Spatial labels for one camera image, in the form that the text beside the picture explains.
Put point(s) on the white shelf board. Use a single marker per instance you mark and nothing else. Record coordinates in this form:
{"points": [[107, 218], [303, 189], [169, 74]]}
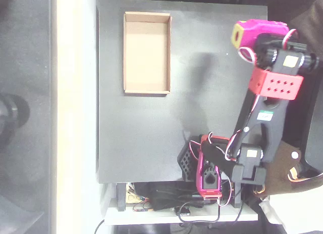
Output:
{"points": [[141, 216]]}

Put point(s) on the small black connector box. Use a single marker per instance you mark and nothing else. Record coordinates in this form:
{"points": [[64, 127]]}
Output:
{"points": [[185, 211]]}

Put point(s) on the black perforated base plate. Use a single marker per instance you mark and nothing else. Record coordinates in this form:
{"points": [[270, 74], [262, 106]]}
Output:
{"points": [[186, 163]]}

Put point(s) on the black chair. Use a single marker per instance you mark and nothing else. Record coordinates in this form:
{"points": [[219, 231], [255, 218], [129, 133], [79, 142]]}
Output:
{"points": [[314, 133]]}

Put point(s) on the black power supply pouch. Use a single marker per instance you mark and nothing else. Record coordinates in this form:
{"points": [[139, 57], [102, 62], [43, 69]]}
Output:
{"points": [[171, 193]]}

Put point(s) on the dark round stool leg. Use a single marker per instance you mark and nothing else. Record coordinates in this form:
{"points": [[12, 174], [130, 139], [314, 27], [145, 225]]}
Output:
{"points": [[12, 115]]}

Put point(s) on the brown felt bag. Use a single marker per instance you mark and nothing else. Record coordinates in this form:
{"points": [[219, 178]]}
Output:
{"points": [[282, 173]]}

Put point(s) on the open cardboard box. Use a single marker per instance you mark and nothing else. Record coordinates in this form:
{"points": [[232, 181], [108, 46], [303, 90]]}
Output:
{"points": [[146, 52]]}

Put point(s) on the black table clamp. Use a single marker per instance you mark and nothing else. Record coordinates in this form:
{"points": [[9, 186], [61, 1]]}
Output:
{"points": [[236, 195], [121, 197]]}

